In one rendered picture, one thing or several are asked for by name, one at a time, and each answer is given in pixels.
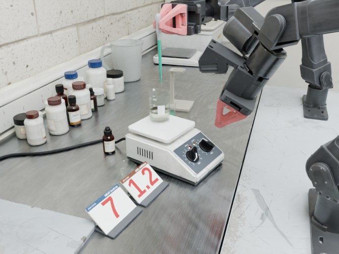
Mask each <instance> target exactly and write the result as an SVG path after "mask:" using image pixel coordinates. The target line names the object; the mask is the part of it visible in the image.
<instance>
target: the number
mask: <svg viewBox="0 0 339 254"><path fill-rule="evenodd" d="M133 205H134V204H133V203H132V202H131V201H130V200H129V198H128V197H127V196H126V195H125V194H124V193H123V191H122V190H121V189H120V188H119V187H118V188H117V189H116V190H115V191H114V192H112V193H111V194H110V195H109V196H108V197H106V198H105V199H104V200H103V201H101V202H100V203H99V204H98V205H97V206H95V207H94V208H93V209H92V210H90V213H91V214H92V215H93V217H94V218H95V219H96V220H97V221H98V223H99V224H100V225H101V226H102V227H103V228H104V230H105V231H106V230H107V229H108V228H109V227H110V226H112V225H113V224H114V223H115V222H116V221H117V220H118V219H119V218H120V217H121V216H122V215H123V214H124V213H125V212H127V211H128V210H129V209H130V208H131V207H132V206H133Z"/></svg>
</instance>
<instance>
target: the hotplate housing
mask: <svg viewBox="0 0 339 254"><path fill-rule="evenodd" d="M199 132H201V131H200V130H198V129H196V128H192V129H190V130H189V131H187V132H186V133H184V134H182V135H181V136H179V137H178V138H176V139H175V140H173V141H172V142H170V143H163V142H160V141H157V140H154V139H151V138H148V137H145V136H142V135H139V134H136V133H133V132H130V133H128V134H127V135H126V152H127V158H128V159H129V160H132V161H134V162H137V163H139V164H142V163H143V162H145V161H146V162H147V163H148V164H149V166H150V167H151V168H152V169H154V170H157V171H160V172H162V173H165V174H167V175H170V176H172V177H175V178H177V179H180V180H183V181H185V182H188V183H190V184H193V185H197V184H198V183H199V182H200V181H201V180H202V179H204V178H205V177H206V176H207V175H208V174H209V173H210V172H211V171H212V170H214V169H215V168H216V167H217V166H218V165H220V164H221V162H222V161H223V159H224V154H223V151H222V153H221V154H220V155H219V156H218V157H217V158H216V159H214V160H213V161H212V162H211V163H210V164H209V165H207V166H206V167H205V168H204V169H203V170H202V171H200V172H199V173H198V174H196V173H195V172H194V171H193V170H192V169H191V168H190V167H189V166H188V165H187V164H186V163H185V162H184V161H183V160H182V159H181V158H180V157H178V156H177V155H176V154H175V153H174V152H173V150H175V149H176V148H177V147H179V146H180V145H182V144H183V143H185V142H186V141H188V140H189V139H191V138H192V137H194V136H195V135H196V134H198V133H199ZM204 135H205V134H204ZM205 136H206V135H205ZM210 141H211V140H210ZM211 142H212V141H211ZM216 146H217V145H216ZM217 147H218V146H217ZM218 148H219V147H218Z"/></svg>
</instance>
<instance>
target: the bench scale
mask: <svg viewBox="0 0 339 254"><path fill-rule="evenodd" d="M202 54H203V52H200V51H197V50H196V49H190V48H174V47H166V48H165V49H163V50H162V51H161V59H162V64H165V65H179V66H192V67H199V64H198V60H199V58H200V57H201V56H202ZM153 62H154V63H155V64H158V54H156V55H155V56H154V57H153Z"/></svg>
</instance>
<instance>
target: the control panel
mask: <svg viewBox="0 0 339 254"><path fill-rule="evenodd" d="M202 138H205V139H207V140H208V141H210V140H209V139H208V138H207V137H206V136H205V135H204V134H203V133H202V132H199V133H198V134H196V135H195V136H194V137H192V138H191V139H189V140H188V141H186V142H185V143H183V144H182V145H180V146H179V147H177V148H176V149H175V150H173V152H174V153H175V154H176V155H177V156H178V157H180V158H181V159H182V160H183V161H184V162H185V163H186V164H187V165H188V166H189V167H190V168H191V169H192V170H193V171H194V172H195V173H196V174H198V173H199V172H200V171H202V170H203V169H204V168H205V167H206V166H207V165H209V164H210V163H211V162H212V161H213V160H214V159H216V158H217V157H218V156H219V155H220V154H221V153H222V151H221V150H220V149H219V148H218V147H217V146H216V145H214V147H213V149H212V150H211V151H210V152H205V151H203V150H202V149H201V148H200V147H199V143H200V141H201V140H202ZM194 142H196V143H197V144H196V145H194ZM210 142H211V141H210ZM189 146H192V148H193V147H197V152H198V155H199V161H198V162H191V161H189V160H188V159H187V157H186V152H187V151H189V150H192V148H189Z"/></svg>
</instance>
